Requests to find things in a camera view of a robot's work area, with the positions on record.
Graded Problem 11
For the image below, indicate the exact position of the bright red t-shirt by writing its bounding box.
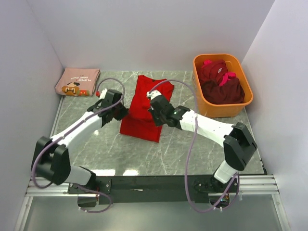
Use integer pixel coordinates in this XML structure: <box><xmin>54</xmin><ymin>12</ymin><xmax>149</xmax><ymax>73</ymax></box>
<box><xmin>120</xmin><ymin>75</ymin><xmax>174</xmax><ymax>143</ymax></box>

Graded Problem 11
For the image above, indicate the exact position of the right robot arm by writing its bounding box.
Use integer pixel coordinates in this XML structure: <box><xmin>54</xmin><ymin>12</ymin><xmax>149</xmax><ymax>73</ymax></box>
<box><xmin>147</xmin><ymin>90</ymin><xmax>257</xmax><ymax>192</ymax></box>

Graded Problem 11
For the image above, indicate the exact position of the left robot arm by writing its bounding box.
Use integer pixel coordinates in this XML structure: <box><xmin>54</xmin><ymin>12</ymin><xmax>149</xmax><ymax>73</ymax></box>
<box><xmin>31</xmin><ymin>89</ymin><xmax>128</xmax><ymax>193</ymax></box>

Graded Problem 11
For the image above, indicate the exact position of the folded pink graphic t-shirt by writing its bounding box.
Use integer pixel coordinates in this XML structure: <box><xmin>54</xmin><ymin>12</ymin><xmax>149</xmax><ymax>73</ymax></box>
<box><xmin>55</xmin><ymin>68</ymin><xmax>100</xmax><ymax>97</ymax></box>

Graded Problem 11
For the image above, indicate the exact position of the orange plastic basket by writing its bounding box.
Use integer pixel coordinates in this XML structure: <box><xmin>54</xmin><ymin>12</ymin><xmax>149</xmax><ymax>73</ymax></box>
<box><xmin>192</xmin><ymin>53</ymin><xmax>253</xmax><ymax>118</ymax></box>

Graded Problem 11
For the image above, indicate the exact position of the maroon t-shirt with pink collar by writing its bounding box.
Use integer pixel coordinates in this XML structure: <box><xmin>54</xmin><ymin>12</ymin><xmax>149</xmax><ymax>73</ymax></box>
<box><xmin>198</xmin><ymin>59</ymin><xmax>236</xmax><ymax>86</ymax></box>

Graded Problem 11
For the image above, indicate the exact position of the dark red t-shirt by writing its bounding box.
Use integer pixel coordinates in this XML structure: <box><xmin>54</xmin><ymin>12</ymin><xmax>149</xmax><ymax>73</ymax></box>
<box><xmin>201</xmin><ymin>77</ymin><xmax>245</xmax><ymax>104</ymax></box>

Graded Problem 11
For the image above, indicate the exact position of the black base crossbar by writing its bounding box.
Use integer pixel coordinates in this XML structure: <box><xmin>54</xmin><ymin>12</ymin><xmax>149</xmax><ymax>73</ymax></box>
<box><xmin>67</xmin><ymin>175</ymin><xmax>240</xmax><ymax>205</ymax></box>

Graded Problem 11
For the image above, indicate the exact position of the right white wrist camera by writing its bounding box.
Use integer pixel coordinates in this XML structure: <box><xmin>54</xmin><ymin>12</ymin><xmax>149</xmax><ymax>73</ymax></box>
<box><xmin>147</xmin><ymin>90</ymin><xmax>161</xmax><ymax>100</ymax></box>

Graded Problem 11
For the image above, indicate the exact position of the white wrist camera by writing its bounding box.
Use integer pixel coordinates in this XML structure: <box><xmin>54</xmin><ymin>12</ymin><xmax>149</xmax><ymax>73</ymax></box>
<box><xmin>147</xmin><ymin>90</ymin><xmax>161</xmax><ymax>100</ymax></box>
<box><xmin>95</xmin><ymin>88</ymin><xmax>108</xmax><ymax>99</ymax></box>

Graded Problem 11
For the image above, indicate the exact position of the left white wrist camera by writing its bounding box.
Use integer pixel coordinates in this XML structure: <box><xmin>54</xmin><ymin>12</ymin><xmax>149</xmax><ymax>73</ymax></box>
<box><xmin>95</xmin><ymin>88</ymin><xmax>108</xmax><ymax>99</ymax></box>

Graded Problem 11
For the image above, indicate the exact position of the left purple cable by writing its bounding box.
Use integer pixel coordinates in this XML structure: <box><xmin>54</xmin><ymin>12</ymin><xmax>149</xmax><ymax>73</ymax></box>
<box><xmin>30</xmin><ymin>78</ymin><xmax>126</xmax><ymax>189</ymax></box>

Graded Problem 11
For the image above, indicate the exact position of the purple cable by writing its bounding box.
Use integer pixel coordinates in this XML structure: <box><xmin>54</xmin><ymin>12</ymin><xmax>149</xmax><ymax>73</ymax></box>
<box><xmin>30</xmin><ymin>78</ymin><xmax>126</xmax><ymax>189</ymax></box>
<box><xmin>147</xmin><ymin>79</ymin><xmax>241</xmax><ymax>214</ymax></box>

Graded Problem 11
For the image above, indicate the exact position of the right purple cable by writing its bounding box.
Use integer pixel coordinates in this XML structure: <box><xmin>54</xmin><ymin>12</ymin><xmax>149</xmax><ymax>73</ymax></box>
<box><xmin>147</xmin><ymin>79</ymin><xmax>241</xmax><ymax>214</ymax></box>

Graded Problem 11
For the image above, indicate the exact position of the aluminium rail frame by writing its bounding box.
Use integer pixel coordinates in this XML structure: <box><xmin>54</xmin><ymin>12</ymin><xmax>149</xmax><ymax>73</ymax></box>
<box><xmin>13</xmin><ymin>96</ymin><xmax>292</xmax><ymax>231</ymax></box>

